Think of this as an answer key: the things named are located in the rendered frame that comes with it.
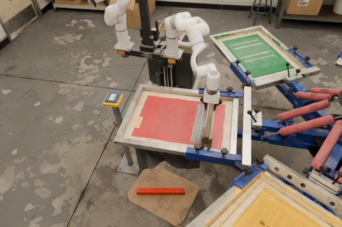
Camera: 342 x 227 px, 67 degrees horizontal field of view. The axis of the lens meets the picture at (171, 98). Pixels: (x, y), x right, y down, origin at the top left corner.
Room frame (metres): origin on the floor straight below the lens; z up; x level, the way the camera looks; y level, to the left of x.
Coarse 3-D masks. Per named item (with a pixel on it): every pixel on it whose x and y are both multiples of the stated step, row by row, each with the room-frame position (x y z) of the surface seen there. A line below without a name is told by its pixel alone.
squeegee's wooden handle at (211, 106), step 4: (212, 104) 1.25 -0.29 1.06; (212, 108) 1.22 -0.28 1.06; (208, 112) 1.18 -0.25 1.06; (212, 112) 1.18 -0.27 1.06; (208, 116) 1.15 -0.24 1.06; (208, 120) 1.11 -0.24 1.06; (208, 124) 1.08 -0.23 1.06; (208, 128) 1.04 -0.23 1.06; (208, 132) 1.01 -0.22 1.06; (208, 136) 0.98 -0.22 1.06; (204, 140) 0.98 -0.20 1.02; (208, 140) 0.97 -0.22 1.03; (208, 144) 0.97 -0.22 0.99
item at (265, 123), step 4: (264, 120) 1.10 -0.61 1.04; (268, 120) 1.10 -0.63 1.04; (264, 124) 1.07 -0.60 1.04; (268, 124) 1.07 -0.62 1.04; (272, 124) 1.06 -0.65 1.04; (276, 124) 1.06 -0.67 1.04; (252, 128) 1.07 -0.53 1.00; (268, 128) 1.05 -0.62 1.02; (272, 128) 1.04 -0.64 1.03; (276, 128) 1.04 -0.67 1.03; (276, 132) 1.03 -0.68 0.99
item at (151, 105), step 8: (152, 96) 1.48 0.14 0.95; (144, 104) 1.40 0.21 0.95; (152, 104) 1.39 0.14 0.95; (184, 104) 1.37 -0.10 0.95; (192, 104) 1.37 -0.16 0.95; (144, 112) 1.31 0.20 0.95; (152, 112) 1.31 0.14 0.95; (192, 112) 1.28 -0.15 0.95; (216, 112) 1.27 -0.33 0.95; (224, 112) 1.27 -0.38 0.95; (192, 120) 1.21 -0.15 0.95; (216, 120) 1.20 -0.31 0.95
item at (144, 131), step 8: (144, 120) 1.24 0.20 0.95; (152, 120) 1.23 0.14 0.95; (184, 120) 1.21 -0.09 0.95; (136, 128) 1.16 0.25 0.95; (144, 128) 1.16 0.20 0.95; (184, 128) 1.14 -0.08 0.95; (216, 128) 1.13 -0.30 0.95; (136, 136) 1.09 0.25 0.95; (144, 136) 1.09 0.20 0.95; (152, 136) 1.09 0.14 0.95; (160, 136) 1.08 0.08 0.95; (168, 136) 1.08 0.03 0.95; (176, 136) 1.07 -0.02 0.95; (184, 136) 1.07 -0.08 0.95; (216, 136) 1.06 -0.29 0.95; (192, 144) 1.00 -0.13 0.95; (216, 144) 0.99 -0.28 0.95
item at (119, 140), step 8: (144, 88) 1.56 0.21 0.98; (152, 88) 1.54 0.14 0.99; (160, 88) 1.53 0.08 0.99; (168, 88) 1.53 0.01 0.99; (176, 88) 1.52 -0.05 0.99; (136, 96) 1.45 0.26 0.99; (200, 96) 1.44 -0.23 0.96; (136, 104) 1.39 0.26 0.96; (128, 112) 1.29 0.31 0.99; (232, 112) 1.25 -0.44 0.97; (128, 120) 1.22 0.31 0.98; (232, 120) 1.16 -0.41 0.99; (120, 128) 1.14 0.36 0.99; (232, 128) 1.09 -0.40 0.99; (120, 136) 1.07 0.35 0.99; (232, 136) 1.02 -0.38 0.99; (120, 144) 1.03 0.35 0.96; (128, 144) 1.01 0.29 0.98; (136, 144) 1.00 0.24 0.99; (144, 144) 1.00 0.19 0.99; (152, 144) 1.00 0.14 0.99; (160, 144) 0.99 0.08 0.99; (232, 144) 0.96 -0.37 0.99; (168, 152) 0.95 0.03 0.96; (176, 152) 0.93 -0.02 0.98; (184, 152) 0.92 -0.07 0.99; (232, 152) 0.90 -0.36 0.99
